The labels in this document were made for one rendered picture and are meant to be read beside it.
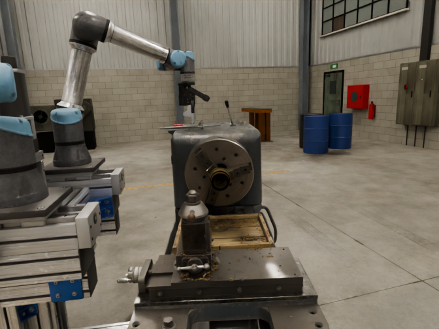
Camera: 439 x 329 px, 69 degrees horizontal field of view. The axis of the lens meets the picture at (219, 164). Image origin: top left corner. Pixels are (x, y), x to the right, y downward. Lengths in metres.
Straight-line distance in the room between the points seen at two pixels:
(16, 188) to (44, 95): 10.58
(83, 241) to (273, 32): 12.09
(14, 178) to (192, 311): 0.57
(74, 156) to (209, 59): 10.51
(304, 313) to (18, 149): 0.83
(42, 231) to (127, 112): 10.37
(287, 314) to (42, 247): 0.66
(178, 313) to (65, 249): 0.36
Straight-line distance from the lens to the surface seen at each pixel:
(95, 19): 1.49
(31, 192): 0.98
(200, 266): 0.84
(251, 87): 12.14
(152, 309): 0.89
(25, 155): 0.98
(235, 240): 1.23
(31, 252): 1.01
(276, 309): 0.87
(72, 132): 1.42
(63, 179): 1.46
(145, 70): 11.32
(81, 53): 1.59
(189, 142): 1.56
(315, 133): 7.71
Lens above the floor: 1.42
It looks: 12 degrees down
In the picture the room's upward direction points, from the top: 2 degrees counter-clockwise
